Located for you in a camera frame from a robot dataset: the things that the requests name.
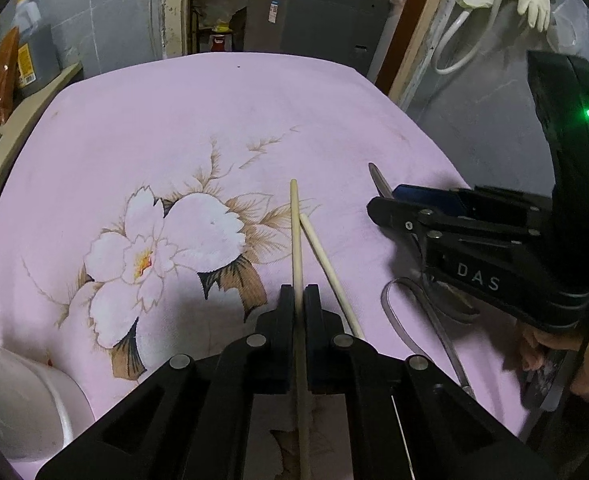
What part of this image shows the white plastic utensil basket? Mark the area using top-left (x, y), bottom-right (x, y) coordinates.
top-left (0, 337), bottom-right (96, 462)

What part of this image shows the white flexible hose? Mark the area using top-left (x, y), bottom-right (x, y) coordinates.
top-left (433, 0), bottom-right (531, 77)

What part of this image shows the clear plastic jug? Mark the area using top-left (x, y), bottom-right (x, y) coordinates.
top-left (11, 0), bottom-right (44, 37)

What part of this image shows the wooden chopstick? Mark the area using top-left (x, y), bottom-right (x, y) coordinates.
top-left (289, 178), bottom-right (311, 480)
top-left (299, 213), bottom-right (366, 340)

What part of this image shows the pink floral cloth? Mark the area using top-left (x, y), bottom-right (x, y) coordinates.
top-left (0, 52), bottom-right (531, 480)

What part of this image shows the orange snack bag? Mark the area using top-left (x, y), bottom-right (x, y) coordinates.
top-left (0, 27), bottom-right (21, 127)

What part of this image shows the wooden door frame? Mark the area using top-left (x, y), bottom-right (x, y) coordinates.
top-left (374, 0), bottom-right (471, 109)

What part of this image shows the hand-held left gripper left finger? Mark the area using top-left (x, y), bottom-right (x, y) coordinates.
top-left (34, 284), bottom-right (297, 480)

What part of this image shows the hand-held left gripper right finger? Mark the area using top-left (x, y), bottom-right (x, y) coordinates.
top-left (304, 284), bottom-right (557, 480)

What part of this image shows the grey metal cabinet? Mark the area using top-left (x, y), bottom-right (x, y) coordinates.
top-left (243, 0), bottom-right (393, 79)

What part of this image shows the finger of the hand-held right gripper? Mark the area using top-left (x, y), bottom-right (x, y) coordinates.
top-left (367, 196), bottom-right (555, 250)
top-left (392, 183), bottom-right (555, 229)

